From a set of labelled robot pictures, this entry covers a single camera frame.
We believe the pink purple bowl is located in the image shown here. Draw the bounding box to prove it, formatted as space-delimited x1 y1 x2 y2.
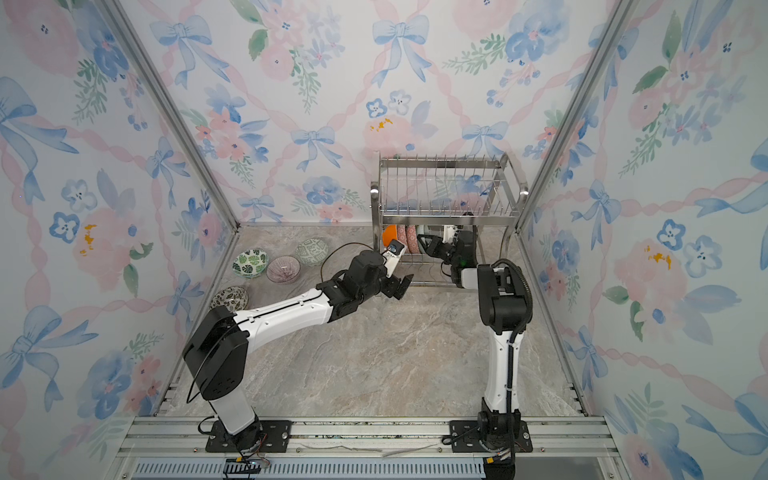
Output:
397 225 408 244

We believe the stainless steel dish rack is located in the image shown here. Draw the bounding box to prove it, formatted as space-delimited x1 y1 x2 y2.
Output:
370 153 529 288

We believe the aluminium corner post right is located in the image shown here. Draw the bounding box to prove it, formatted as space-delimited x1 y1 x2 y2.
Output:
515 0 637 236

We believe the purple glass bowl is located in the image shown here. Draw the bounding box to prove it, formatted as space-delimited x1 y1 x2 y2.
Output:
266 255 301 284

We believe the dark speckled bowl left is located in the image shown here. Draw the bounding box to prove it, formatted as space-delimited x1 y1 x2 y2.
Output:
210 286 249 312

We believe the green leaf pattern bowl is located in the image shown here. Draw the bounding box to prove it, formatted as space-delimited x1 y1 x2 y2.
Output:
231 249 270 279

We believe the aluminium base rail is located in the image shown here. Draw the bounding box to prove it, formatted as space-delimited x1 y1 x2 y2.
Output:
106 416 629 479

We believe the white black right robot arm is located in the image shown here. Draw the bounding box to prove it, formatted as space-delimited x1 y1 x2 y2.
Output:
417 229 533 457

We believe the orange white bowl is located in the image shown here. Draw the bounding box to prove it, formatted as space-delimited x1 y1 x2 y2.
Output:
381 225 398 247

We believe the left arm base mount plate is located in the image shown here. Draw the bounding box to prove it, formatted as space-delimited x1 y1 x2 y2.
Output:
205 420 293 454

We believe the aluminium corner post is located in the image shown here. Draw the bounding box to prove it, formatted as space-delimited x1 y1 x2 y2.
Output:
95 0 240 233
515 0 637 236

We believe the aluminium corner post left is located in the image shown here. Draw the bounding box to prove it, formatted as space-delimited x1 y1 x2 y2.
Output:
95 0 240 233

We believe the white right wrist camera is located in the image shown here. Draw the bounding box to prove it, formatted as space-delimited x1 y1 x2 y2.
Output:
442 225 460 243

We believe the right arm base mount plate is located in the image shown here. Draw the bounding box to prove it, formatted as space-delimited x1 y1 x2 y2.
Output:
441 420 533 453

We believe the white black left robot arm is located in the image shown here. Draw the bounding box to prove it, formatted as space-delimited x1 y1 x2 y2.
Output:
183 243 412 436

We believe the green geometric pattern bowl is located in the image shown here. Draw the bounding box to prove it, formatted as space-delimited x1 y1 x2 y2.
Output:
295 237 330 267

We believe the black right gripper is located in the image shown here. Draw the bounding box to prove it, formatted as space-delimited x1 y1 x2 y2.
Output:
417 235 460 270

